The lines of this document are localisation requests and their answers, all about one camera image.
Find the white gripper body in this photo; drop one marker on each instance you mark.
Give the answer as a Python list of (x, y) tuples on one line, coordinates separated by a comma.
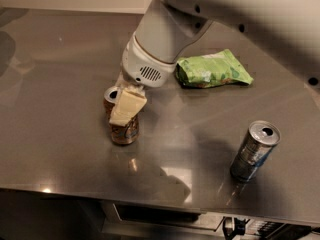
[(141, 65)]

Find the orange soda can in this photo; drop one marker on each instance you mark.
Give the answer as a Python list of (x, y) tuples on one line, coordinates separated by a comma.
[(121, 135)]

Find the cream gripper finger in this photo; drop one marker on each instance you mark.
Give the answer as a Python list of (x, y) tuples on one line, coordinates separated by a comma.
[(122, 80), (128, 104)]

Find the drawer under table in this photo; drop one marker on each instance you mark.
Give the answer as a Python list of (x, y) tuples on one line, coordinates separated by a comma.
[(143, 221)]

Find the silver blue energy drink can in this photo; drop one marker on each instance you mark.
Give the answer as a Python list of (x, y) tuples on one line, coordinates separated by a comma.
[(260, 139)]

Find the green rice chip bag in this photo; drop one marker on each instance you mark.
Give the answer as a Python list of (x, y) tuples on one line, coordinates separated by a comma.
[(212, 70)]

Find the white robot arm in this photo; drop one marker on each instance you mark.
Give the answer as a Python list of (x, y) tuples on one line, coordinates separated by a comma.
[(288, 29)]

